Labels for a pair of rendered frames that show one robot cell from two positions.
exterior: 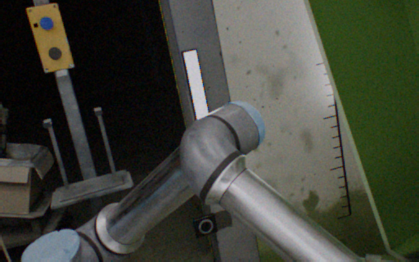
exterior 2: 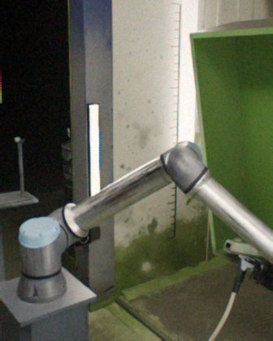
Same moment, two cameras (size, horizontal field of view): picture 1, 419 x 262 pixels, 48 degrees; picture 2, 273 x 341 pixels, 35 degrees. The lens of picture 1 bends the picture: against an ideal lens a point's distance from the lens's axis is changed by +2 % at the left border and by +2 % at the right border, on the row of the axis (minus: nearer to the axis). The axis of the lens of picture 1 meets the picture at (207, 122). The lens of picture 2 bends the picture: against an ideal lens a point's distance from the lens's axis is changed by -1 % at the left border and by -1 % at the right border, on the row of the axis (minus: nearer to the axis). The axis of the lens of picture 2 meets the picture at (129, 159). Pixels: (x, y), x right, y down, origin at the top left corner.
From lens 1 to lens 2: 0.83 m
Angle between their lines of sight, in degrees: 21
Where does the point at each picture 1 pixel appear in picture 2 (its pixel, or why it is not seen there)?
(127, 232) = (91, 220)
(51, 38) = not seen: outside the picture
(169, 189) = (137, 191)
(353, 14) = (216, 99)
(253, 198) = (218, 191)
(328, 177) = (165, 209)
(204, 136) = (189, 156)
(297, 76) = (157, 134)
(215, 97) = (104, 140)
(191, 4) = (99, 71)
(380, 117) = (221, 166)
